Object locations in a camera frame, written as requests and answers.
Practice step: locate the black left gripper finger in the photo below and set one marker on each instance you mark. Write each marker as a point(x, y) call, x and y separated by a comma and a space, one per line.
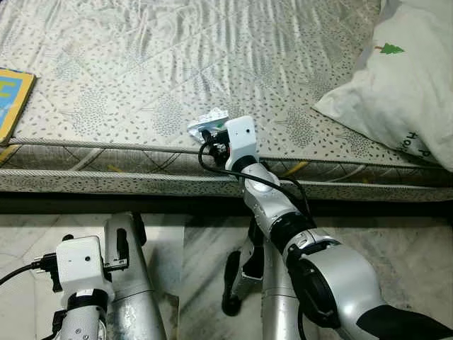
point(122, 244)
point(67, 239)

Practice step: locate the white tissue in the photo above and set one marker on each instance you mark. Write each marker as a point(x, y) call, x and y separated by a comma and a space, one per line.
point(205, 120)

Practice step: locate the colourful book yellow border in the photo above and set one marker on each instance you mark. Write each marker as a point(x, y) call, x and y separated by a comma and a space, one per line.
point(13, 99)

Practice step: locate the white pillow tree print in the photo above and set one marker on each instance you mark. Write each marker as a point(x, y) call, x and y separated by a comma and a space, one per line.
point(396, 92)

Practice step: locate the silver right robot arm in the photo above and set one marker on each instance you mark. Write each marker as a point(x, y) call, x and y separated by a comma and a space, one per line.
point(333, 283)

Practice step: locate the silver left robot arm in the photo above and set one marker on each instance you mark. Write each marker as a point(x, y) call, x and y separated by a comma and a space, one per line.
point(81, 319)

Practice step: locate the dark bed base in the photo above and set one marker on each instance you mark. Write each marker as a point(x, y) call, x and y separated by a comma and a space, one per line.
point(106, 205)

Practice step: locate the grey patterned mattress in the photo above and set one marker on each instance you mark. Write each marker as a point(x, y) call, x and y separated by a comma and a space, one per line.
point(177, 64)

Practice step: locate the silver robot right leg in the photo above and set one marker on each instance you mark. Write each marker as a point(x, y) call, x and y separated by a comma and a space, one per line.
point(272, 297)

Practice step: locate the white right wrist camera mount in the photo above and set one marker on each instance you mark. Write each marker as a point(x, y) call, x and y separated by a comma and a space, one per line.
point(241, 138)

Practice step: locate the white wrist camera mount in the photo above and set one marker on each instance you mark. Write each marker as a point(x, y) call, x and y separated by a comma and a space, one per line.
point(81, 265)
point(241, 138)

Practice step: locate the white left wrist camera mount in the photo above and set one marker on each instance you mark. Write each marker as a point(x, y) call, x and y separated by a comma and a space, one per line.
point(81, 265)

